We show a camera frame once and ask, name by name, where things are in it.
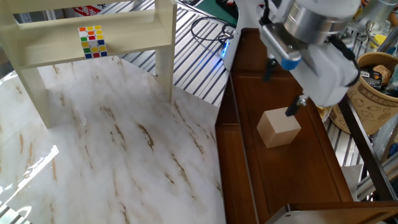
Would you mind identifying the marble pattern table sheet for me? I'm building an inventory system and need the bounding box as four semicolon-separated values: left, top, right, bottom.
0;55;226;224

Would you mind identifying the silver gripper mounted camera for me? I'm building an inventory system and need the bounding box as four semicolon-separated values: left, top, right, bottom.
259;23;303;72

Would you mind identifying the black snack wrapper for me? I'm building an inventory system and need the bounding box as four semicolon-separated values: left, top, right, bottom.
359;68;385;91

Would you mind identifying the red and white box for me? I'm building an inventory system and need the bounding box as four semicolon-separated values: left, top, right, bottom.
72;4;107;17

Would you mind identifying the grey metal pole base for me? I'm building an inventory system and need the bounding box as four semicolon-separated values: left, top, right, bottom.
357;0;398;35

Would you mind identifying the black camera cable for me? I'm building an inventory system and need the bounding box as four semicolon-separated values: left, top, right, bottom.
259;0;361;88

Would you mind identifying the aluminium profile bar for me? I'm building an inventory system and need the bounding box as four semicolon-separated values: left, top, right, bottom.
356;152;398;200

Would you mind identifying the coiled black cable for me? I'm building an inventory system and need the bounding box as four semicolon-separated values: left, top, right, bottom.
190;17;238;45

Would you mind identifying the yellow lid container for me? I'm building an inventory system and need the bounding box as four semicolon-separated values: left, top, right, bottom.
369;33;388;49

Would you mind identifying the brown paper bucket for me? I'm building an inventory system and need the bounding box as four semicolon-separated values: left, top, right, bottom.
328;52;398;136

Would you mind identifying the light wooden cube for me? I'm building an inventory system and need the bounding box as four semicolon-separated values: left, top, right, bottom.
256;106;302;149

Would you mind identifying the golden snack packet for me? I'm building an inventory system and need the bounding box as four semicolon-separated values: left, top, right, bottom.
316;105;333;124

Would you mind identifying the brown wooden shelf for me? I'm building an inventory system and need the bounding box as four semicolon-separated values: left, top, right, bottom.
214;27;398;224

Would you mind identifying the cream wooden shelf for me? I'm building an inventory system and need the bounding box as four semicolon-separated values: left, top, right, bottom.
0;0;178;129

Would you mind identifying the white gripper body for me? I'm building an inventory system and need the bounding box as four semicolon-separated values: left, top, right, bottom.
289;39;361;108

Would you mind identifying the Rubik's cube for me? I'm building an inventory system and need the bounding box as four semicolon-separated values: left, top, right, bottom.
78;25;108;60

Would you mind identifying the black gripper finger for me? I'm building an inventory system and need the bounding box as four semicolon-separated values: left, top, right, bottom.
285;95;309;118
262;57;278;83

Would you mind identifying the crumpled brown paper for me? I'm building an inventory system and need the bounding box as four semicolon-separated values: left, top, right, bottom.
373;64;392;85

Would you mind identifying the green cutting mat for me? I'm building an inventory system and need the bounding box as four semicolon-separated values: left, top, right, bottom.
195;0;239;26

